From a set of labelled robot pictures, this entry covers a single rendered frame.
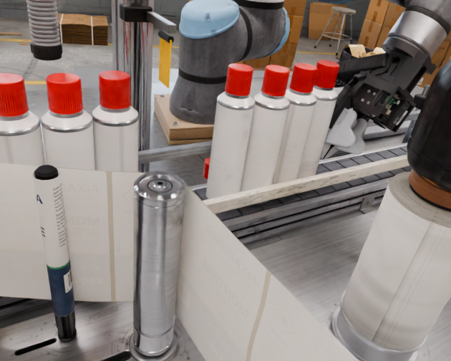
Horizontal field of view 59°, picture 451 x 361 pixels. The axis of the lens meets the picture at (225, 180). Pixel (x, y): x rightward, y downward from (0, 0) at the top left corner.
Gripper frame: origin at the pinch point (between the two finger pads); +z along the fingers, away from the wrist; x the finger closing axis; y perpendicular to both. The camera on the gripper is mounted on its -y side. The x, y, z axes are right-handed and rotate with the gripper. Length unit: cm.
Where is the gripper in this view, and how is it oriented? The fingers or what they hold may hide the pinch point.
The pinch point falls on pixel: (322, 150)
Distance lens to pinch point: 70.4
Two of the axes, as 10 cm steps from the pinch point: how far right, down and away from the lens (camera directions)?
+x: 6.8, 2.7, 6.8
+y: 5.0, 5.1, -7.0
